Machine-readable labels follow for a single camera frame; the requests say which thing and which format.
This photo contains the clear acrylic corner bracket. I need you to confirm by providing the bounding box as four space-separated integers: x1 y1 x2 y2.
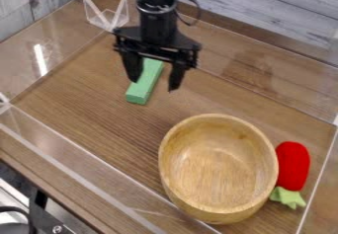
82 0 129 32

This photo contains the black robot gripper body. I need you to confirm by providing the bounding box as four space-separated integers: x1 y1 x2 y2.
112 8 200 70

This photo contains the red plush strawberry toy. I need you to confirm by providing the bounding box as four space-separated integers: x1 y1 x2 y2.
269 141 309 210

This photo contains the brown wooden bowl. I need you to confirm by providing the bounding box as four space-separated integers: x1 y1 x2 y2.
158 114 279 225

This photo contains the green rectangular block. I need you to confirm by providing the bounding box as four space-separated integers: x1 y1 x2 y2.
125 58 164 105

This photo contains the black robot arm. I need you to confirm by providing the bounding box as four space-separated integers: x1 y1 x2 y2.
112 0 201 92

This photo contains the black cable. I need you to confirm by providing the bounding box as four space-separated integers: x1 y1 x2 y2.
173 0 203 27

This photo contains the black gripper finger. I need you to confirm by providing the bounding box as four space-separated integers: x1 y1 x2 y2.
168 61 185 92
121 51 142 82

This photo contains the black metal table bracket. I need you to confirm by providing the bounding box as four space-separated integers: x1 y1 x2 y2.
29 190 76 234

